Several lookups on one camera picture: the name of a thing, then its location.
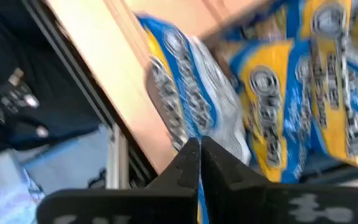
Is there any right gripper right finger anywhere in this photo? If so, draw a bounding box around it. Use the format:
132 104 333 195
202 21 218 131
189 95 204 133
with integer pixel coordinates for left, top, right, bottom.
200 135 358 224

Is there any person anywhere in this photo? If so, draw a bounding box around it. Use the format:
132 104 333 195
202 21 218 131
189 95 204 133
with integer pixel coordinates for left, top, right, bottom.
0 0 104 159

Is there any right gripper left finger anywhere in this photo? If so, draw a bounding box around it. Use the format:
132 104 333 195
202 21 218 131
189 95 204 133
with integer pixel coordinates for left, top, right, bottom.
37 136 201 224

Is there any silver aluminium bracket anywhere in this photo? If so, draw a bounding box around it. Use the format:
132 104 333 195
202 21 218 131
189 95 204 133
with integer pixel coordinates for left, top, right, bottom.
106 123 130 190

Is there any dark grey plastic bin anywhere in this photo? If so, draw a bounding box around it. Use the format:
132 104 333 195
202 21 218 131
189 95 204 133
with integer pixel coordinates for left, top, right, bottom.
300 164 358 187

